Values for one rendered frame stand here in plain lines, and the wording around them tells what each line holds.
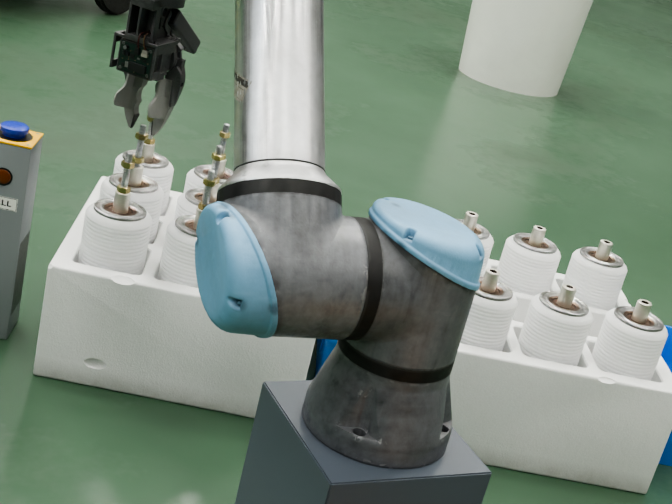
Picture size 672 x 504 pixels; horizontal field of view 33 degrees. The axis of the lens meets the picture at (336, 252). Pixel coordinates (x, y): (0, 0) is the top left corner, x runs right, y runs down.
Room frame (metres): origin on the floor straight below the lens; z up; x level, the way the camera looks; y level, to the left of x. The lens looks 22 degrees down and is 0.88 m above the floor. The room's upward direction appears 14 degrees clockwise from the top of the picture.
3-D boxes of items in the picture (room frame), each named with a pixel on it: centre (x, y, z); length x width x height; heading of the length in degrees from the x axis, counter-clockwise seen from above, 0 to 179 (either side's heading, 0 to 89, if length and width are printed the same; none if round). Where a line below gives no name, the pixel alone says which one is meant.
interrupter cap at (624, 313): (1.58, -0.47, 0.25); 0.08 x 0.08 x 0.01
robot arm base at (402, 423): (1.00, -0.08, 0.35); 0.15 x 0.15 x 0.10
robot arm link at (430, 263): (1.00, -0.07, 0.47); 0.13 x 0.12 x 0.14; 114
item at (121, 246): (1.51, 0.32, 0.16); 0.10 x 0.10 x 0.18
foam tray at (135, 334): (1.64, 0.21, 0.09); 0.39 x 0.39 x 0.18; 5
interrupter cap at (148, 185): (1.63, 0.33, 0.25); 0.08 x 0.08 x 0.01
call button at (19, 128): (1.54, 0.49, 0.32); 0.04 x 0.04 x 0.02
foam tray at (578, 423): (1.69, -0.34, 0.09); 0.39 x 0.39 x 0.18; 7
